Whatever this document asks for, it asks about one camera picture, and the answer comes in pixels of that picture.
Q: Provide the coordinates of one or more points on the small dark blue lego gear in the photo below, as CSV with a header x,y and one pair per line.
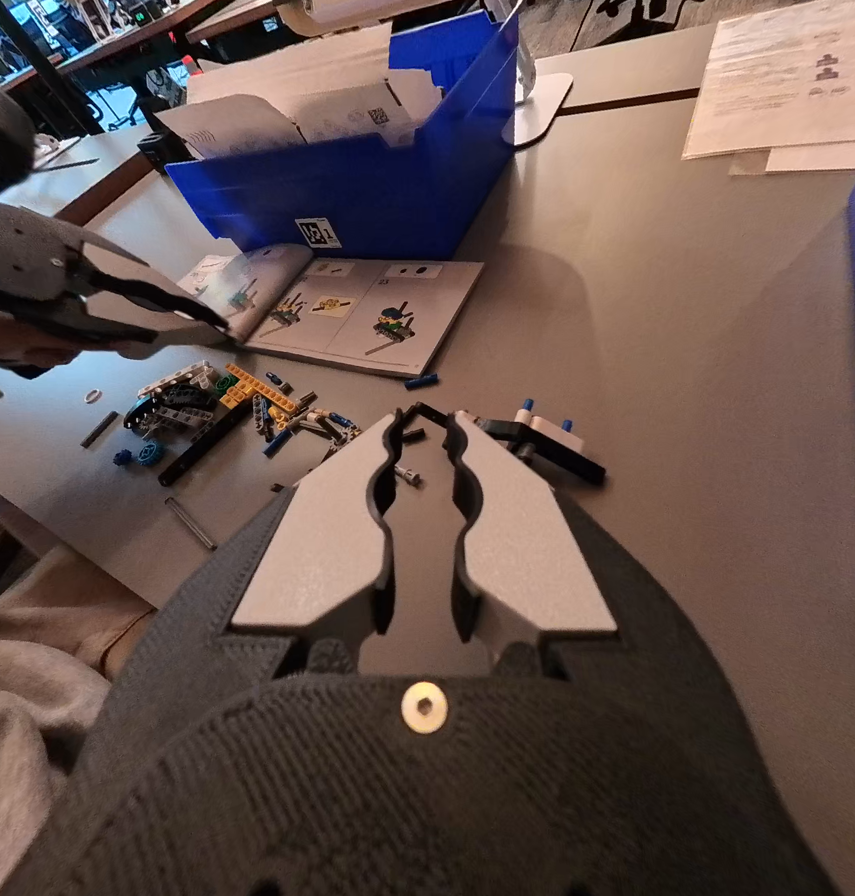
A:
x,y
121,458

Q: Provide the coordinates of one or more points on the light blue lego gear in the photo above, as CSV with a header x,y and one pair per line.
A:
x,y
147,453

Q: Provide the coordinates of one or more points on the plain paper sheet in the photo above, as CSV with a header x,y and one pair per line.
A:
x,y
819,159

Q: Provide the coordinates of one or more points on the pile of lego pieces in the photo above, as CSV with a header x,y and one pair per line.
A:
x,y
259,392

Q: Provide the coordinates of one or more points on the white paper roll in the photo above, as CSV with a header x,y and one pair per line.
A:
x,y
329,14

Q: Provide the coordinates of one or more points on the background wooden table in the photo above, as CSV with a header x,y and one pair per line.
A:
x,y
119,49

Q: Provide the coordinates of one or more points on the blue plastic bin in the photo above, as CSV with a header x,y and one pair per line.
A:
x,y
371,196

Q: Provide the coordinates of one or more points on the long blue lego axle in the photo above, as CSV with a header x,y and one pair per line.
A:
x,y
421,381

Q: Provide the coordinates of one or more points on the white cardboard box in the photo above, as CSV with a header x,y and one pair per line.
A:
x,y
238,126
315,77

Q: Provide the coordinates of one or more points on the silver monitor stand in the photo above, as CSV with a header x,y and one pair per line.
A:
x,y
546,98

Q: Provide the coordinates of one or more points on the small white object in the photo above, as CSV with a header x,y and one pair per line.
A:
x,y
46,143

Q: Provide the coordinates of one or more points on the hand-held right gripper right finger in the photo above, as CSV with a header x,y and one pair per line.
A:
x,y
532,553

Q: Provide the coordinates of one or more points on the black white lego assembly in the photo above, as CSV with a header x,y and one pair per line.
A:
x,y
550,434

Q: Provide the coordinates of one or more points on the small black box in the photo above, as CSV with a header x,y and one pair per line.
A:
x,y
151,150

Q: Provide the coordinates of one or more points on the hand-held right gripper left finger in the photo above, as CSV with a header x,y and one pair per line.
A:
x,y
308,553

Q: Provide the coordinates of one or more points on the lego instruction booklet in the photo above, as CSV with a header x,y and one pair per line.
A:
x,y
385,308

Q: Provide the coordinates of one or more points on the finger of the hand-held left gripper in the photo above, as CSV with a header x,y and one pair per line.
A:
x,y
28,252
147,323

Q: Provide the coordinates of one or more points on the printed paper sheet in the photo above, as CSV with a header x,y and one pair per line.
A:
x,y
770,84

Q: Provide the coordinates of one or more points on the grey bush connector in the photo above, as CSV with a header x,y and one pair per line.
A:
x,y
408,474

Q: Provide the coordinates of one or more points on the small black lego piece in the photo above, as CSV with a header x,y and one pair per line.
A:
x,y
431,411

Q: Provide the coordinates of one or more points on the grey lego axle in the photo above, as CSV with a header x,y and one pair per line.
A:
x,y
100,428
189,523

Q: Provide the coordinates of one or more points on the person's grey clothing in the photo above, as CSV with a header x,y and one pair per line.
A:
x,y
21,700

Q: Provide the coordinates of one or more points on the person's left hand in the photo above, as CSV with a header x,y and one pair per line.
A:
x,y
14,353

